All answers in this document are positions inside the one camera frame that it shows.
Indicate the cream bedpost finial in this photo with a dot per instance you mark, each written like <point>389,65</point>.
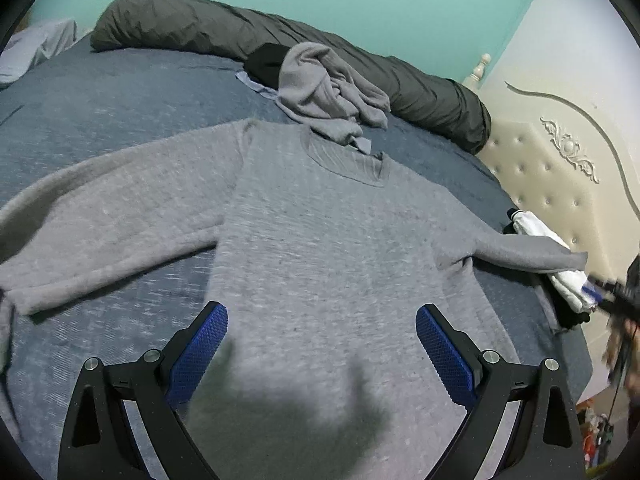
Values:
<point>479,71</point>

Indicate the crumpled grey garment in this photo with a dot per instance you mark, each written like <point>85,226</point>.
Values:
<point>310,85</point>

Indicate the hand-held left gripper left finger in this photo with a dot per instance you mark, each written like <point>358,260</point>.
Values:
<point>200,355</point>

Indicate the grey knit sweater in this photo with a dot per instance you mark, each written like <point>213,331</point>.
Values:
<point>325,240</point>

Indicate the light grey blanket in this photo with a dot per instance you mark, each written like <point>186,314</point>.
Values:
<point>40,45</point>

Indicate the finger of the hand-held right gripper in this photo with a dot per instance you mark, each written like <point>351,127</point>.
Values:
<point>592,292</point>

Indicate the white folded garment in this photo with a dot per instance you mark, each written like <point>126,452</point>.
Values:
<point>537,227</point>

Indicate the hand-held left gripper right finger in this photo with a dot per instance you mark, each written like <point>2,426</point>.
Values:
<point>442,352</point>

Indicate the dark grey rolled duvet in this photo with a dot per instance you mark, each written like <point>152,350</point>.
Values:
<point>200,25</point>

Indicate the colourful floor clutter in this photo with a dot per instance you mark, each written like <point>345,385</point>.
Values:
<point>595,435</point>

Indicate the black folded garment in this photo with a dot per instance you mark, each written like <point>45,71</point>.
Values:
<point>570,317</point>

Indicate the black crumpled garment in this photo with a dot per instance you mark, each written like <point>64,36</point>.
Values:
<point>265,62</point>

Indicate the light blue garment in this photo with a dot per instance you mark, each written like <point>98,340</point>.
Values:
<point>252,82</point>

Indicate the cream tufted headboard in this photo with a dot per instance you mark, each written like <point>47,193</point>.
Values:
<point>550,185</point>

